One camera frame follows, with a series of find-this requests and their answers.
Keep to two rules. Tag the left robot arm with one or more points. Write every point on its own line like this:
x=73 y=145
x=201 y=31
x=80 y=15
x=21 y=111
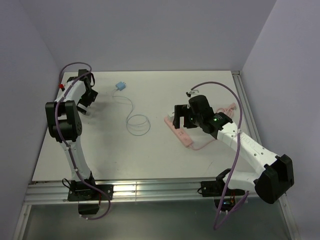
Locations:
x=65 y=125

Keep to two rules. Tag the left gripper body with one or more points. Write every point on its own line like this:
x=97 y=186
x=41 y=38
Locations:
x=88 y=97

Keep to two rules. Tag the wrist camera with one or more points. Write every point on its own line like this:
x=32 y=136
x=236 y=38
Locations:
x=192 y=93
x=64 y=86

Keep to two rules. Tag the aluminium frame rail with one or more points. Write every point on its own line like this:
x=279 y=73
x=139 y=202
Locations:
x=155 y=178

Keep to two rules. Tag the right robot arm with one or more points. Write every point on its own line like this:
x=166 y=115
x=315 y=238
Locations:
x=273 y=174

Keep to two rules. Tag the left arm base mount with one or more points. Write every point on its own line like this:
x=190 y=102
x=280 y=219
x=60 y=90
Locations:
x=89 y=200

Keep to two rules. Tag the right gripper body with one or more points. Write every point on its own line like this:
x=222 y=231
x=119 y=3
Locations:
x=195 y=119

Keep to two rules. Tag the blue charger plug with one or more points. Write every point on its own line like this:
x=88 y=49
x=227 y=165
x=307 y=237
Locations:
x=120 y=86

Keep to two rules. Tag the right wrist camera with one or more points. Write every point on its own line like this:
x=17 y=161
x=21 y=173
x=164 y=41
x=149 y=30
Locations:
x=192 y=93

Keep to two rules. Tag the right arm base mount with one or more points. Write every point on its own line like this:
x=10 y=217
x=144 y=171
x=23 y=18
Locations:
x=215 y=191

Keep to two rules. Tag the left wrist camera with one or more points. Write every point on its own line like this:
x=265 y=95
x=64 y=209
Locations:
x=64 y=86

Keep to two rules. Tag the pink power strip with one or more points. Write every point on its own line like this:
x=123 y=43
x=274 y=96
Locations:
x=180 y=133

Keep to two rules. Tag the white charger plug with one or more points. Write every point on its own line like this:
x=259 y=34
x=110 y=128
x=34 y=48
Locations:
x=170 y=116

